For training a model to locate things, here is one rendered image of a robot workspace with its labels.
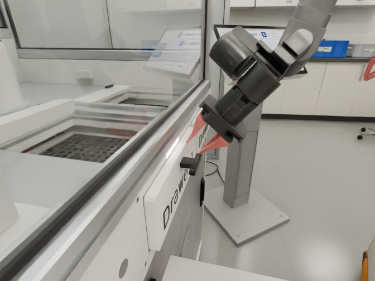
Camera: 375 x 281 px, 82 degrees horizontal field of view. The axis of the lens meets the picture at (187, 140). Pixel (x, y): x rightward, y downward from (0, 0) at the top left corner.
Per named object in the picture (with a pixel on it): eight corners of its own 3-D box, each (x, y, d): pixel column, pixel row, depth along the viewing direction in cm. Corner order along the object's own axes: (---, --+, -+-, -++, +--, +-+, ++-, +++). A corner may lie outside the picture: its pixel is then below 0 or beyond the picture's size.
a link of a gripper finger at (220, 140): (186, 131, 49) (214, 101, 44) (210, 152, 49) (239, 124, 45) (177, 144, 43) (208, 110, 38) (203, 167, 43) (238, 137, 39)
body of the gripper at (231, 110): (203, 100, 45) (228, 71, 41) (239, 132, 46) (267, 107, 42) (196, 108, 39) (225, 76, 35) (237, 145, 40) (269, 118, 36)
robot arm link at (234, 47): (320, 38, 32) (299, 63, 40) (265, -11, 34) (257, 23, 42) (256, 92, 33) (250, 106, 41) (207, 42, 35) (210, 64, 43)
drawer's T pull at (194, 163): (201, 158, 47) (202, 152, 46) (195, 177, 40) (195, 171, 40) (185, 156, 48) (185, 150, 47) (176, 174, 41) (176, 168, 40)
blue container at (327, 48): (331, 56, 337) (335, 40, 328) (346, 58, 300) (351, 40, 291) (291, 55, 343) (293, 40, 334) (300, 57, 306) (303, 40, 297)
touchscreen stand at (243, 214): (289, 221, 149) (330, 64, 106) (236, 247, 130) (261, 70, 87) (241, 182, 189) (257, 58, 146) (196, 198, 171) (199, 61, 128)
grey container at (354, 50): (369, 56, 334) (373, 44, 327) (383, 57, 306) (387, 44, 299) (340, 56, 338) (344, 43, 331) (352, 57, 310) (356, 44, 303)
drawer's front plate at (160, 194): (195, 163, 61) (195, 126, 56) (158, 253, 35) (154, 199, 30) (188, 162, 61) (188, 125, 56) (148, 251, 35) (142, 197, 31)
